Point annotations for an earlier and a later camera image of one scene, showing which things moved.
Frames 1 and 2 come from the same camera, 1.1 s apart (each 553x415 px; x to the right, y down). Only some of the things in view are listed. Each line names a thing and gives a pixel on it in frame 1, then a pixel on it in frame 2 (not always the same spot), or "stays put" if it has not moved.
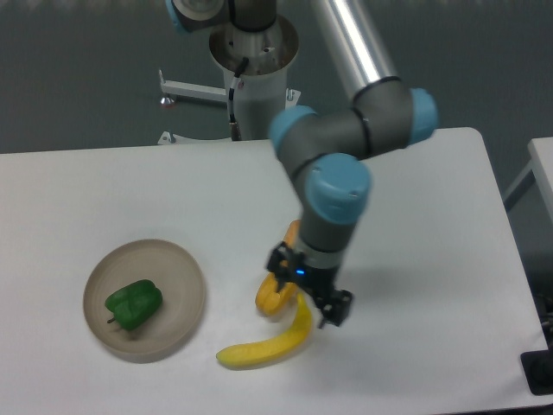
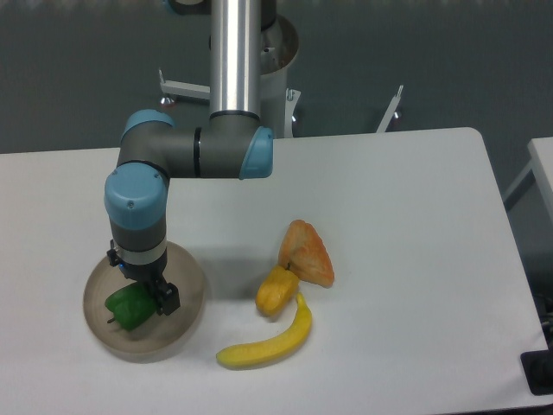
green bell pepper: (134, 305) stays put
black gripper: (289, 265) → (168, 296)
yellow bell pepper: (269, 300) stays put
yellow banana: (265, 353) stays put
